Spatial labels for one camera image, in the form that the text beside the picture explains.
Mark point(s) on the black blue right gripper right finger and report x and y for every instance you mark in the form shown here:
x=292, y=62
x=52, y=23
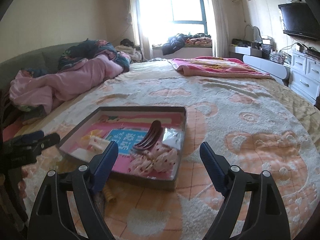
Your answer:
x=266, y=216

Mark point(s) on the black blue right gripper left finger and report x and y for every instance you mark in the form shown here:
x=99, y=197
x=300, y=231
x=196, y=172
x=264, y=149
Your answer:
x=51, y=216

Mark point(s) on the dark red hair claw clip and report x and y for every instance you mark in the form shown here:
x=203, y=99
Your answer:
x=150, y=138

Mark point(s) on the pink quilt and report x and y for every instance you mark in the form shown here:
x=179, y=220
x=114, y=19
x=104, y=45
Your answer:
x=50, y=90

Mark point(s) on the yellow hair clip in bag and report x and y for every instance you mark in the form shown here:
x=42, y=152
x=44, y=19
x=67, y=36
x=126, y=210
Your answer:
x=84, y=141

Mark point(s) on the white packaged hair clip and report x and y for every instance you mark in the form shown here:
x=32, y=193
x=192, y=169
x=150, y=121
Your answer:
x=97, y=144

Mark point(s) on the grey green headboard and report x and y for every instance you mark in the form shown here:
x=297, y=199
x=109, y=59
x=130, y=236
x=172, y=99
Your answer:
x=44, y=58

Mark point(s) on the beige peach bedspread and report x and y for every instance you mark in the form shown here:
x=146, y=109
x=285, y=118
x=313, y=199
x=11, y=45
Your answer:
x=256, y=124

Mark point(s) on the dark floral quilt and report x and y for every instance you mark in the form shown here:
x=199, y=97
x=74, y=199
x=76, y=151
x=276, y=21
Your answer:
x=89, y=49

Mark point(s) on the pink blue book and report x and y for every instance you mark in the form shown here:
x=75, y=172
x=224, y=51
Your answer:
x=126, y=130

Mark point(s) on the pink dotted hair scrunchie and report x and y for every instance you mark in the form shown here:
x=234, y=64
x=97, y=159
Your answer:
x=161, y=158

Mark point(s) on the clear plastic packet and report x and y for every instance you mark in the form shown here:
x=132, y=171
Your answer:
x=172, y=138

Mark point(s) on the dark shallow cardboard box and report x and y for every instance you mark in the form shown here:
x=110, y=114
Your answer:
x=154, y=184

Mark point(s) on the white drawer cabinet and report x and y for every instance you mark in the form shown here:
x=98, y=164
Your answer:
x=304, y=76

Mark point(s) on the pink red blanket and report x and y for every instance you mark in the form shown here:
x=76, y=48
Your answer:
x=209, y=66

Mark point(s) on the white desk with clutter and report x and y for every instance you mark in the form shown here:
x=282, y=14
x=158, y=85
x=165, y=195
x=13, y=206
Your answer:
x=252, y=53

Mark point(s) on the dark jacket on sill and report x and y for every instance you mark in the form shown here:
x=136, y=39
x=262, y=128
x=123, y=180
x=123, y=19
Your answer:
x=174, y=44

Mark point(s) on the left sheer curtain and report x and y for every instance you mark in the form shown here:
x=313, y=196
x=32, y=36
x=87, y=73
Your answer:
x=139, y=29

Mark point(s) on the sheer curtain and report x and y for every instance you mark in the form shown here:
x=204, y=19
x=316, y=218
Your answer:
x=139, y=29
x=218, y=18

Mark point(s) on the right sheer curtain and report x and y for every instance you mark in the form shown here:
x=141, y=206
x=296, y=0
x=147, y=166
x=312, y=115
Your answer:
x=218, y=18

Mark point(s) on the window with teal frame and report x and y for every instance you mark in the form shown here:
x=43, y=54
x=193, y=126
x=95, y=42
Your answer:
x=163, y=19

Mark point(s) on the black wall television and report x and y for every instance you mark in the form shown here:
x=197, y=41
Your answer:
x=299, y=21

